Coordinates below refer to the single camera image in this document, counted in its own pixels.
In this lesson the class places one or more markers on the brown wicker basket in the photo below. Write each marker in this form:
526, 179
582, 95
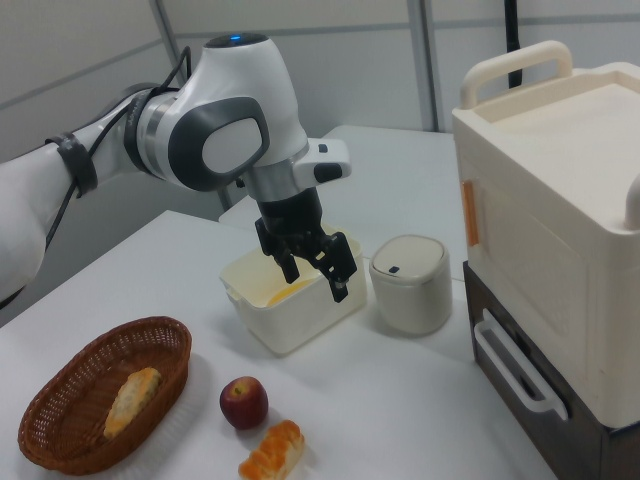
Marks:
70, 400

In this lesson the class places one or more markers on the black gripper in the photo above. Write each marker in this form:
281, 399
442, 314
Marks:
292, 212

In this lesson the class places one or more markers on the cream plastic cabinet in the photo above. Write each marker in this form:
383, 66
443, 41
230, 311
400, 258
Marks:
550, 200

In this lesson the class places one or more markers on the white square plastic container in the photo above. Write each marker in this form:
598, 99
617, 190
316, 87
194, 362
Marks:
295, 320

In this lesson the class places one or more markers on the orange glazed bread loaf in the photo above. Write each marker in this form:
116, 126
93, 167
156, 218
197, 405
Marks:
272, 452

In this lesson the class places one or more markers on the long bread roll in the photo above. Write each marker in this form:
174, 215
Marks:
131, 400

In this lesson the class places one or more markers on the black vertical pole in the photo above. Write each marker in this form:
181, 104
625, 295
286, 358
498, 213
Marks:
513, 40

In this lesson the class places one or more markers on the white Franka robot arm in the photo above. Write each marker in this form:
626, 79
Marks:
230, 95

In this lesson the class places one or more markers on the small white lidded bin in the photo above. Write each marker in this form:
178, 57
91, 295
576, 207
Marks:
411, 285

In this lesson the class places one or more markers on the dark brown drawer unit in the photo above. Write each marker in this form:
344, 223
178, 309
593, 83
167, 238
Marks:
575, 445

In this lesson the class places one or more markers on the yellow cube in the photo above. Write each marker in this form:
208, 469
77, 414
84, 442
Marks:
289, 294

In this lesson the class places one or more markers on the red apple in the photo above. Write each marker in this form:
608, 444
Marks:
244, 402

